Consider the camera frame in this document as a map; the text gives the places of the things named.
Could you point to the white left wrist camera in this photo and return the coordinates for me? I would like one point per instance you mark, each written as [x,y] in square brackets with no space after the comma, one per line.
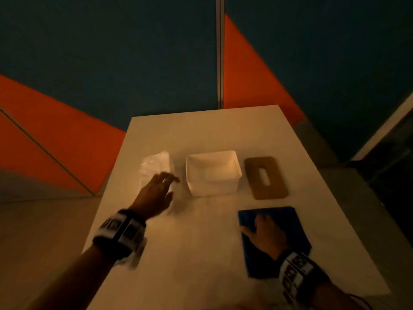
[135,255]

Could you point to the person's left forearm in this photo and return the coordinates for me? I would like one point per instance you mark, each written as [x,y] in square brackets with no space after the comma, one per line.
[74,280]

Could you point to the person's right hand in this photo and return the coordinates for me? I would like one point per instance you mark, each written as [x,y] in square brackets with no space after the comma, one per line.
[269,235]

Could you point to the black right wristband with markers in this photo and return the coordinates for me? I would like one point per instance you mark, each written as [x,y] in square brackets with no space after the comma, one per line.
[300,274]

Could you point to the person's left hand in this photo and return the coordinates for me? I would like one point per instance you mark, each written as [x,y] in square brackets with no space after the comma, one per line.
[155,198]

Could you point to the brown wooden lid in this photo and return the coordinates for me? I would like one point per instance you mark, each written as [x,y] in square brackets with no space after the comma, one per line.
[266,179]

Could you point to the white plastic box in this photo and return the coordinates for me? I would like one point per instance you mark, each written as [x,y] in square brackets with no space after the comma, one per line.
[213,172]

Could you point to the blue cleaning cloth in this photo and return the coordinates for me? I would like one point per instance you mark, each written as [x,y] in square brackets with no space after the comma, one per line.
[297,229]

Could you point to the white tissues stack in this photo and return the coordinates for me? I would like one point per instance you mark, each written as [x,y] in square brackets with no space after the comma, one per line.
[156,164]

